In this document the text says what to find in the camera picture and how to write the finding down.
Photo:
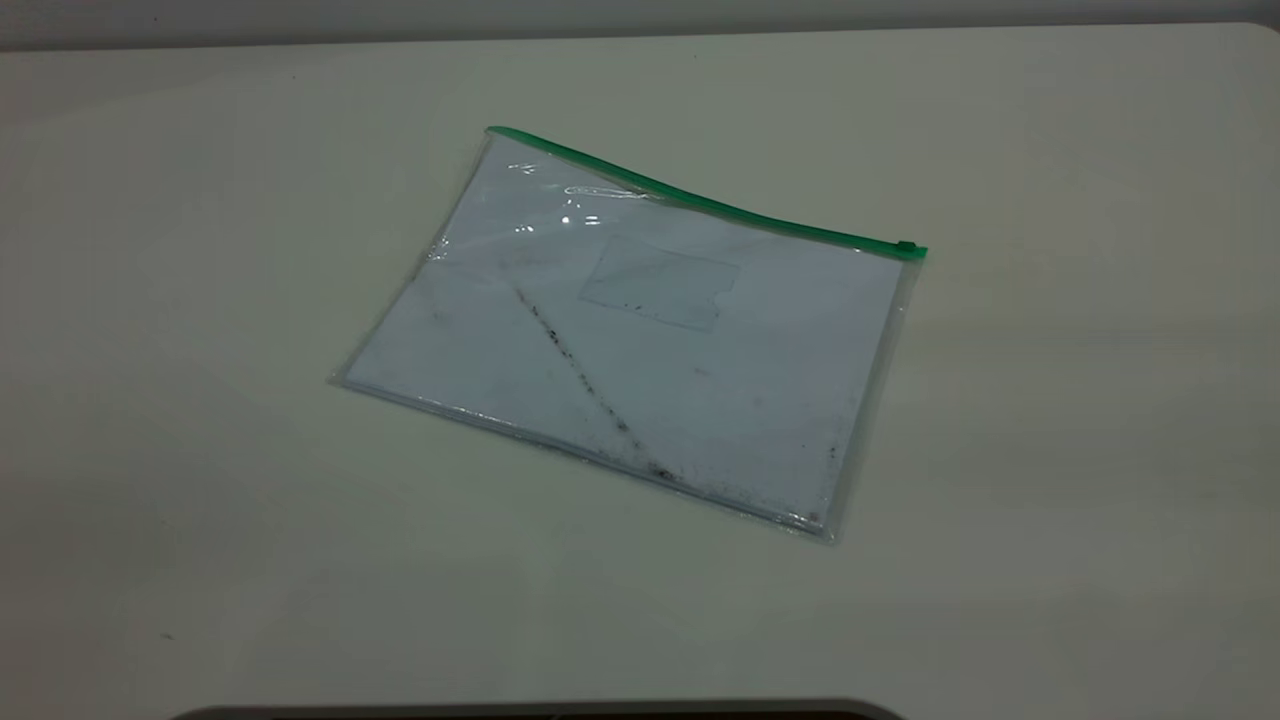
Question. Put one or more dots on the clear plastic zip bag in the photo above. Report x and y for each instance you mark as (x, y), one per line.
(650, 350)

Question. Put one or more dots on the dark rounded base edge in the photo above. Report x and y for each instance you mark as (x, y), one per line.
(540, 712)

